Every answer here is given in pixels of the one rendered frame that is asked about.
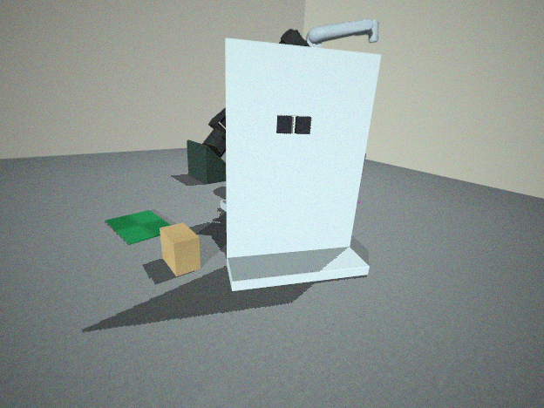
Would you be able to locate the green flat square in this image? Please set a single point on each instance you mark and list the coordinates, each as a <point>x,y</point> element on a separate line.
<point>137,227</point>

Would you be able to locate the tan rectangular block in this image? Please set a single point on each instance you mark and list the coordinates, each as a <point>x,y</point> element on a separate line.
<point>180,248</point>

